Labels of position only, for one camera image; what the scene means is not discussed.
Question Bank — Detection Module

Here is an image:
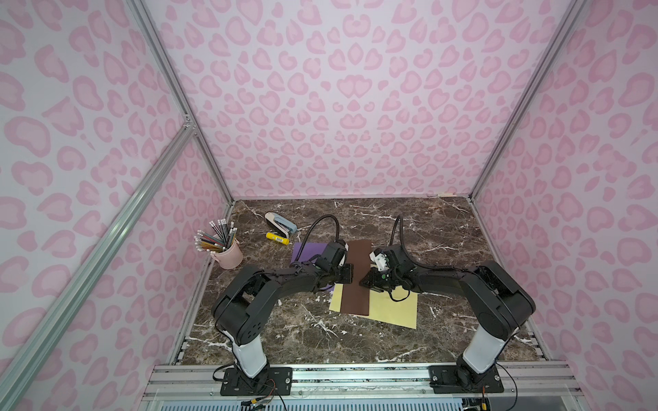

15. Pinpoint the bundle of pencils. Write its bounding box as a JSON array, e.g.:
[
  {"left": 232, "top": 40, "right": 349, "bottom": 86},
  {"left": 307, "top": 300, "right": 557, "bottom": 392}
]
[{"left": 194, "top": 219, "right": 237, "bottom": 253}]

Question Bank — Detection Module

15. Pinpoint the aluminium front rail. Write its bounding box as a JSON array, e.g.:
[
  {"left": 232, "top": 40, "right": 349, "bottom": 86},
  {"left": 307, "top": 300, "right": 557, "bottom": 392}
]
[{"left": 142, "top": 361, "right": 584, "bottom": 402}]

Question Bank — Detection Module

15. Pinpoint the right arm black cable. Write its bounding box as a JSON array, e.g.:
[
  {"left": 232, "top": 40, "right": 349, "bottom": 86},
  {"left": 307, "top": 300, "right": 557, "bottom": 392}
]
[{"left": 388, "top": 214, "right": 464, "bottom": 271}]

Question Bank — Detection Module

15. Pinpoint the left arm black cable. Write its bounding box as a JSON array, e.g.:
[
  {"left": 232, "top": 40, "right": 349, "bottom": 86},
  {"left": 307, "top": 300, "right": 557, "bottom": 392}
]
[{"left": 296, "top": 214, "right": 342, "bottom": 265}]

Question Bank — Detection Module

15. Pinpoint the pink pencil cup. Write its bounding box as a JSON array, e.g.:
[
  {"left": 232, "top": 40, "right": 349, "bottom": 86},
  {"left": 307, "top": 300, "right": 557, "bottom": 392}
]
[{"left": 211, "top": 240, "right": 243, "bottom": 270}]

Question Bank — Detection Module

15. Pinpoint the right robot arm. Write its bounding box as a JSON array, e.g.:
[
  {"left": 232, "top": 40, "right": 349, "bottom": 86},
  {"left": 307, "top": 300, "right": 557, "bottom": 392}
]
[{"left": 359, "top": 245, "right": 536, "bottom": 394}]

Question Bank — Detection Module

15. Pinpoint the yellow marker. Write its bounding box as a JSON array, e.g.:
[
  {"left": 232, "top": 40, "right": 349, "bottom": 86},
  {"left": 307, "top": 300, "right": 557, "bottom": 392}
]
[{"left": 266, "top": 232, "right": 290, "bottom": 245}]

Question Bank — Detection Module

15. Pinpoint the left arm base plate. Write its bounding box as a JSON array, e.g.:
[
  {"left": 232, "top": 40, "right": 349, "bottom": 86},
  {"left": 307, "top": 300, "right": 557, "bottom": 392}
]
[{"left": 214, "top": 365, "right": 293, "bottom": 397}]

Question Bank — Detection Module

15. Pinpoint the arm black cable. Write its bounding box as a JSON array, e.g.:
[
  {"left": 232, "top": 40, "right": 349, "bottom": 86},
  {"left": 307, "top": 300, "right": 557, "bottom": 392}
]
[
  {"left": 296, "top": 214, "right": 342, "bottom": 265},
  {"left": 388, "top": 214, "right": 464, "bottom": 271}
]

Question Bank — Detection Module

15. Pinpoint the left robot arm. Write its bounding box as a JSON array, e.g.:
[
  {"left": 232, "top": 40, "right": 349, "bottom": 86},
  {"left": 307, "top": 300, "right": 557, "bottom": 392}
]
[{"left": 212, "top": 240, "right": 353, "bottom": 385}]

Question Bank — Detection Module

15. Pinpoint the brown paper sheet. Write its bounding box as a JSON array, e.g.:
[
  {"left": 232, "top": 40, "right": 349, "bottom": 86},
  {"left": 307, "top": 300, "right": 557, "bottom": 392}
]
[{"left": 340, "top": 240, "right": 373, "bottom": 316}]

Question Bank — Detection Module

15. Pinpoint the grey stapler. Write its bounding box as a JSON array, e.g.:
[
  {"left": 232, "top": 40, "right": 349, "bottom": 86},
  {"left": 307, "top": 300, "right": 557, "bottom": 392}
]
[{"left": 264, "top": 212, "right": 298, "bottom": 239}]

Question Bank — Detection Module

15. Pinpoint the yellow paper sheet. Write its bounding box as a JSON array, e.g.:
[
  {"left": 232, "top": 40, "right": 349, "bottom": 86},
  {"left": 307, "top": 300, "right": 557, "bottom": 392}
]
[{"left": 328, "top": 283, "right": 418, "bottom": 331}]

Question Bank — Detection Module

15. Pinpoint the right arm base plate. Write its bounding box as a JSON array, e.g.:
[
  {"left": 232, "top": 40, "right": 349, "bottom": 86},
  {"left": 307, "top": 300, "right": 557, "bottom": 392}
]
[{"left": 428, "top": 365, "right": 505, "bottom": 395}]

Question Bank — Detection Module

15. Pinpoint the purple paper sheet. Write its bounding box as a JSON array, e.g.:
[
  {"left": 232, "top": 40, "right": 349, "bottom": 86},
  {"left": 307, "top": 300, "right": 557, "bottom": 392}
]
[{"left": 291, "top": 242, "right": 327, "bottom": 262}]

